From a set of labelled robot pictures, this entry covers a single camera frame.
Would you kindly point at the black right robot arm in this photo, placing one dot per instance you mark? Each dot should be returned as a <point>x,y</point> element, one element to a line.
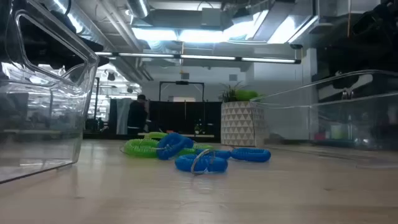
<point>373,21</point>

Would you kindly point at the grey hanging curtain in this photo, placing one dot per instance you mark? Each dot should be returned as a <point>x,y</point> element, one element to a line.
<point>122,115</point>

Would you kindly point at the person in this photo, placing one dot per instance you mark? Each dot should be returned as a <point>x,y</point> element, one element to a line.
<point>136,115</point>

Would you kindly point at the clear plastic bin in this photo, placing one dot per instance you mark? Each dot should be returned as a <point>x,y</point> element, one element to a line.
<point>46,130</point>
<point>342,124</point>

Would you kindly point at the pale green cup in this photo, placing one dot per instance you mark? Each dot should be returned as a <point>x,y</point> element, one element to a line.
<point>339,132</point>

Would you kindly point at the black partition screen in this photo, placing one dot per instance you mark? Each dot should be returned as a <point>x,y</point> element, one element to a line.
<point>186,118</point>

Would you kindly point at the long linear ceiling light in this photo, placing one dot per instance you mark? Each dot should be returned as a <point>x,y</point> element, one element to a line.
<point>205,57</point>

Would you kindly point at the grey ceiling unit box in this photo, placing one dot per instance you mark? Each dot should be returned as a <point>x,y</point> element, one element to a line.
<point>211,17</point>

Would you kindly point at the background wooden table top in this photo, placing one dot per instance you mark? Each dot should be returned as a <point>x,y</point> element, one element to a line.
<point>205,135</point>

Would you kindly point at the potted succulent, patterned white pot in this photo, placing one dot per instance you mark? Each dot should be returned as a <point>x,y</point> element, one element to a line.
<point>241,124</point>

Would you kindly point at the round silver air duct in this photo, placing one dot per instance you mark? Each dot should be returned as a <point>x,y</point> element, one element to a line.
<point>138,7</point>

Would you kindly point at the black background gantry frame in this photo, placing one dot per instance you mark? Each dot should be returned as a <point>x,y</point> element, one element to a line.
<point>182,82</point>

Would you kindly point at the grey wall vent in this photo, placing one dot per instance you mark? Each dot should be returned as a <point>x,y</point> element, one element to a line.
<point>185,76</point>
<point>233,77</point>

